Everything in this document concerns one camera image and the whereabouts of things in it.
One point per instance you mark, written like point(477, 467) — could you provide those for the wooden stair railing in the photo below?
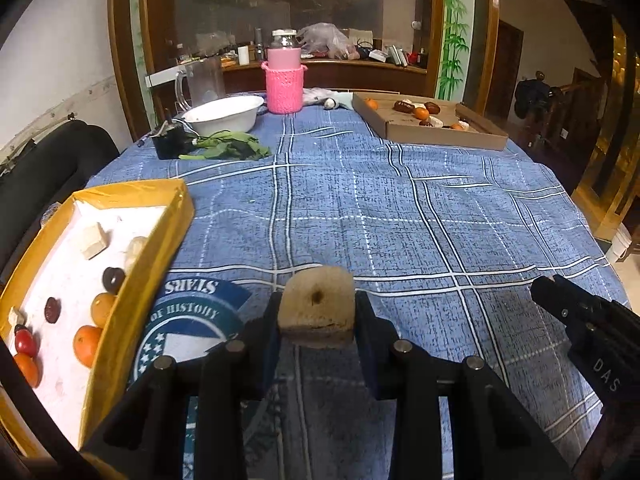
point(565, 125)

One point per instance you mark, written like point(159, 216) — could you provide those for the pink knitted holder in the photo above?
point(284, 90)

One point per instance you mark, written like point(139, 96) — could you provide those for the white candle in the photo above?
point(243, 55)

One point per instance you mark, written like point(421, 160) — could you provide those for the jar with pink sleeve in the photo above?
point(284, 52)

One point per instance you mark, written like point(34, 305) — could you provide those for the red container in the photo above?
point(413, 58)

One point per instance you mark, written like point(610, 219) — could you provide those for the red cherry tomato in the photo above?
point(25, 344)

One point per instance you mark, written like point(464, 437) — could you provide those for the white flat box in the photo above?
point(162, 79)

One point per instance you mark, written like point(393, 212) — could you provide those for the wooden glass cabinet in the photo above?
point(200, 0)

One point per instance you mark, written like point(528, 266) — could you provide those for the yellow-taped white foam box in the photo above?
point(65, 270)

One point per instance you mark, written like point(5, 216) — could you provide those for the small white fruit piece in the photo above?
point(15, 316)

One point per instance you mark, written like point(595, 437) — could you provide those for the clear plastic pitcher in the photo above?
point(205, 80)

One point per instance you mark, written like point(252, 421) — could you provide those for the dark jacket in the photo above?
point(531, 99)

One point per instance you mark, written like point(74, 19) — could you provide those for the cardboard box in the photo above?
point(450, 137)

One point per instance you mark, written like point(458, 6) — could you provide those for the dark bottle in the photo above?
point(259, 44)

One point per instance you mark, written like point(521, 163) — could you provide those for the dark red date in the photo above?
point(51, 310)

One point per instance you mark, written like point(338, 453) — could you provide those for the blue plaid tablecloth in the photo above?
point(400, 210)

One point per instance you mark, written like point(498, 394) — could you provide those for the wooden door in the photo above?
point(505, 70)

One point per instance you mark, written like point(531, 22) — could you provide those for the black leather sofa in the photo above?
point(50, 160)

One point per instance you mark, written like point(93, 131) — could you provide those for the green leaves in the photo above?
point(230, 145)

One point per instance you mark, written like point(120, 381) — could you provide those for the white bucket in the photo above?
point(620, 242)

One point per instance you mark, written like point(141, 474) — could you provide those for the white bowl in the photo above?
point(225, 112)

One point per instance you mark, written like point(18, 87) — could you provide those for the large orange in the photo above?
point(87, 345)

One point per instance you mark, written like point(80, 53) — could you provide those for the blue printed round mat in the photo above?
point(200, 310)

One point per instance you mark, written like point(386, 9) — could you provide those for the small yellow-orange citrus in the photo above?
point(102, 308)

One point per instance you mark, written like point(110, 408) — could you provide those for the grey cloth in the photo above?
point(325, 97)

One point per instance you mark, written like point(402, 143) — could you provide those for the crumpled clear plastic bag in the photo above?
point(322, 37)

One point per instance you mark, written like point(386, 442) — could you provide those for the small black box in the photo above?
point(170, 142)

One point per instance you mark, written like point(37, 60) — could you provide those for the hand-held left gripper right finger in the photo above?
point(365, 345)

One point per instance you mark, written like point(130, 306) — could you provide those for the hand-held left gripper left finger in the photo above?
point(270, 340)

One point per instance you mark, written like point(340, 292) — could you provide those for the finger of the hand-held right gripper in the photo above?
point(555, 295)

